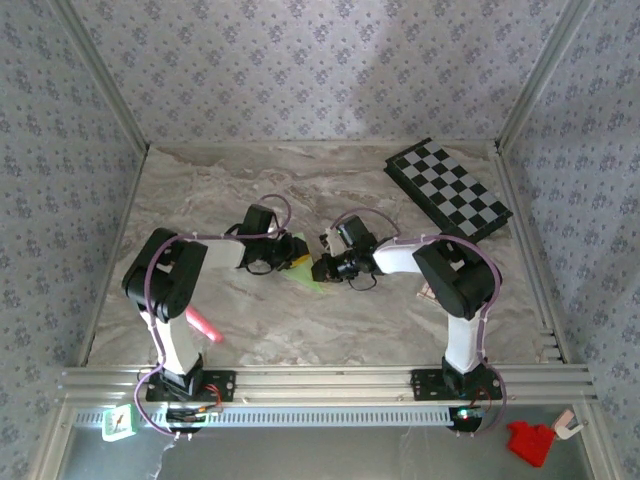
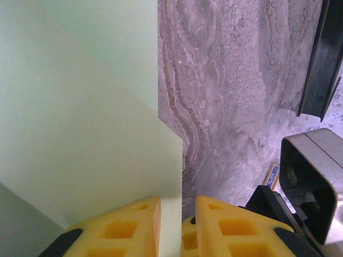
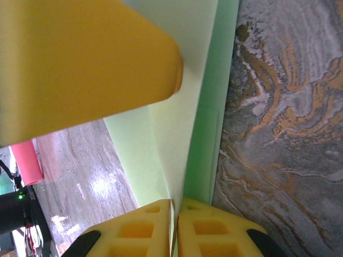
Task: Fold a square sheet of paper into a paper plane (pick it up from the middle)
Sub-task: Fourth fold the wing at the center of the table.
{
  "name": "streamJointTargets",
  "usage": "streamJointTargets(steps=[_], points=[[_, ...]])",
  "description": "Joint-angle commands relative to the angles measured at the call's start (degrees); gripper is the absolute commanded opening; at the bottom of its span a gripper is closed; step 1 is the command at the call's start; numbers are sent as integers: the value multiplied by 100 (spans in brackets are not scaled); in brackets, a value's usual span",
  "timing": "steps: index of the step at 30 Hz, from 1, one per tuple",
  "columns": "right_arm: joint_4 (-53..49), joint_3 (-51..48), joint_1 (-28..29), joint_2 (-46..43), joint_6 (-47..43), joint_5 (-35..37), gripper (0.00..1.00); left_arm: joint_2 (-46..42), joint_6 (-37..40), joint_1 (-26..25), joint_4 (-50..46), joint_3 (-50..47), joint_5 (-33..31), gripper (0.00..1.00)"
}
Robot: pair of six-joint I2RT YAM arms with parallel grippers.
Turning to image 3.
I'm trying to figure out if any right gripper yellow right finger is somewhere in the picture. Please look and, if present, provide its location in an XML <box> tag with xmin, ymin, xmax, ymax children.
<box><xmin>176</xmin><ymin>196</ymin><xmax>286</xmax><ymax>257</ymax></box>

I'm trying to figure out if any light green paper sheet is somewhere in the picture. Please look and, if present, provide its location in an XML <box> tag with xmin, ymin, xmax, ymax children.
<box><xmin>103</xmin><ymin>0</ymin><xmax>241</xmax><ymax>257</ymax></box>

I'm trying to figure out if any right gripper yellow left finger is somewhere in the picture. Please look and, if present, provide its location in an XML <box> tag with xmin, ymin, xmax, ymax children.
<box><xmin>61</xmin><ymin>199</ymin><xmax>175</xmax><ymax>257</ymax></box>

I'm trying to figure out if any pink tube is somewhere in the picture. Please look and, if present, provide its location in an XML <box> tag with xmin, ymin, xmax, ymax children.
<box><xmin>9</xmin><ymin>140</ymin><xmax>45</xmax><ymax>186</ymax></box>

